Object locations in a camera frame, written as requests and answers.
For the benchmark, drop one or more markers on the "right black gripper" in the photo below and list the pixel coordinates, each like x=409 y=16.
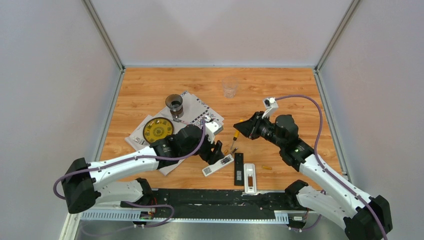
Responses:
x=249 y=128

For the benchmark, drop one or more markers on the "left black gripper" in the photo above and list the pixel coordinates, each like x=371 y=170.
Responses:
x=210 y=157

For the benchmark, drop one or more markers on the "yellow handled screwdriver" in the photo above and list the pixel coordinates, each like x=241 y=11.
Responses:
x=234 y=139

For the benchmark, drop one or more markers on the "white slim remote control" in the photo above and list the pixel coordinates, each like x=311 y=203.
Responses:
x=207 y=171

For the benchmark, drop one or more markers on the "black remote control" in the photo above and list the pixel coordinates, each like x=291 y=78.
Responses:
x=239 y=169

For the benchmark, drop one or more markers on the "white remote battery bay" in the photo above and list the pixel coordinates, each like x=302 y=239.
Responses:
x=250 y=183

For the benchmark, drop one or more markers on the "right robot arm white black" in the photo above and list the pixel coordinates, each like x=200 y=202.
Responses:
x=360 y=215

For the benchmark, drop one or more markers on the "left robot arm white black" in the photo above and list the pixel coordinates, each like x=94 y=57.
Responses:
x=88 y=183

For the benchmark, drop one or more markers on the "patterned white placemat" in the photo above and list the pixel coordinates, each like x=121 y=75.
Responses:
x=188 y=109

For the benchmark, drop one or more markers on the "clear drinking glass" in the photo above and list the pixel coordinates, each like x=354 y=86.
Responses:
x=230 y=86

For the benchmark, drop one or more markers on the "yellow black plate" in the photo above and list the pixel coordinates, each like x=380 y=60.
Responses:
x=157 y=128

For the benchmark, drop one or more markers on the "dark smoked glass cup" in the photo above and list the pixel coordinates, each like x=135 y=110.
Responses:
x=174 y=102

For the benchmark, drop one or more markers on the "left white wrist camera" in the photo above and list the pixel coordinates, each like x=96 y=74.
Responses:
x=212 y=128

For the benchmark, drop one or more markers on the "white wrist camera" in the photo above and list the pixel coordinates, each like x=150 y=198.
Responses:
x=212 y=128
x=271 y=106

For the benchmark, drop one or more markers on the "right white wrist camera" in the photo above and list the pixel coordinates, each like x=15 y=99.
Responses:
x=271 y=106

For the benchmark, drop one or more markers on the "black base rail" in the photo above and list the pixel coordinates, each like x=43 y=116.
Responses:
x=220 y=204

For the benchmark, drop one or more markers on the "pink handled fork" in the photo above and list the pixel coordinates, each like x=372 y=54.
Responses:
x=138 y=140

